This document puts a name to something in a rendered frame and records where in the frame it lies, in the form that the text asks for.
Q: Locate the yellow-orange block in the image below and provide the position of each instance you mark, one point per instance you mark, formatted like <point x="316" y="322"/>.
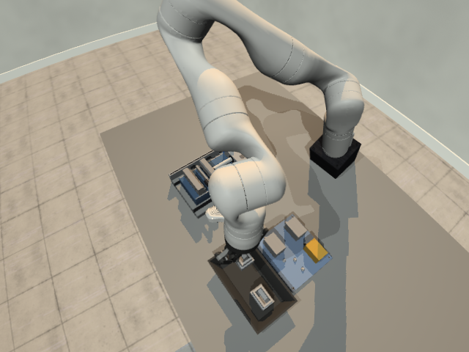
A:
<point x="314" y="250"/>

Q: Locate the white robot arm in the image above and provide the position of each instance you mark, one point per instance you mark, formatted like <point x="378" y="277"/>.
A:
<point x="241" y="190"/>

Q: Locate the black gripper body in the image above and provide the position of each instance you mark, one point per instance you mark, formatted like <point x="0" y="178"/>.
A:
<point x="233" y="250"/>

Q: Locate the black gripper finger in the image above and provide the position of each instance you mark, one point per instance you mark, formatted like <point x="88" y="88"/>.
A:
<point x="224" y="258"/>
<point x="265" y="230"/>

